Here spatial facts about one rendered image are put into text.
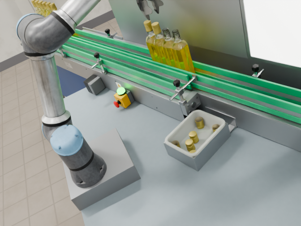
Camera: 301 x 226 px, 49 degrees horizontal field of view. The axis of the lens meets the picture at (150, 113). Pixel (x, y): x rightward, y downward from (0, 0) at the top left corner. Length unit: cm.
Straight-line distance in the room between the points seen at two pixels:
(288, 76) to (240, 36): 25
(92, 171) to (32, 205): 145
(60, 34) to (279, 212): 92
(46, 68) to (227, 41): 74
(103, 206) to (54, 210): 123
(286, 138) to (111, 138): 73
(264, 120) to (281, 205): 32
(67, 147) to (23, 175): 180
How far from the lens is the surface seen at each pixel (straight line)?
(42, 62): 127
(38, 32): 114
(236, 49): 147
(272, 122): 133
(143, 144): 154
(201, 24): 152
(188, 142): 138
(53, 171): 287
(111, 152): 146
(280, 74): 146
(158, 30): 153
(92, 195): 140
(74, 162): 131
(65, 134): 129
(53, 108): 135
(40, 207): 269
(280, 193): 126
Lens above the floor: 180
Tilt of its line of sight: 39 degrees down
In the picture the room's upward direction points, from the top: 23 degrees counter-clockwise
